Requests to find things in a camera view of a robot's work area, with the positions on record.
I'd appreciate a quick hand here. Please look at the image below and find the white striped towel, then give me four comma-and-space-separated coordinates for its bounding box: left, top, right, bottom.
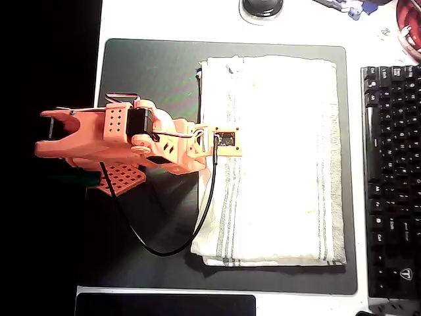
190, 55, 347, 267

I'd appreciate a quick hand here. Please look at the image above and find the dark desk mat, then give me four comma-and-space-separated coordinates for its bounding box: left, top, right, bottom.
76, 38, 359, 296

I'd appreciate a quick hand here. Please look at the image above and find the black flat tablet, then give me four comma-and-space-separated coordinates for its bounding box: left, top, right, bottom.
74, 292, 257, 316

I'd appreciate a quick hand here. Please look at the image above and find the black dome on white base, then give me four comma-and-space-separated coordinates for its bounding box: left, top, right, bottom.
238, 0, 284, 26

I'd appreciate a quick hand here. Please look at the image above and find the black keyboard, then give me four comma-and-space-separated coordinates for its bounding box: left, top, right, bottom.
360, 65, 421, 300

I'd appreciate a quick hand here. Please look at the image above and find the blue and white clutter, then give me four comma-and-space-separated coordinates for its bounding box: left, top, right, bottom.
312, 0, 379, 21

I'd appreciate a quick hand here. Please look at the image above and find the red bowl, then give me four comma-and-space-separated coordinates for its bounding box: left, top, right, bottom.
395, 0, 421, 63

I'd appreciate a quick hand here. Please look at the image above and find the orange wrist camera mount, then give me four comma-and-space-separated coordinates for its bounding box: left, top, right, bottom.
193, 124, 243, 157

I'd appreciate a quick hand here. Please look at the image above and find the orange perforated base plate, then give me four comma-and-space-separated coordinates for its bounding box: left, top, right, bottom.
97, 163, 147, 198

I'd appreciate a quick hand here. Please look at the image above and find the black camera cable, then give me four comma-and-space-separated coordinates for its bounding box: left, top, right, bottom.
99, 134, 220, 257

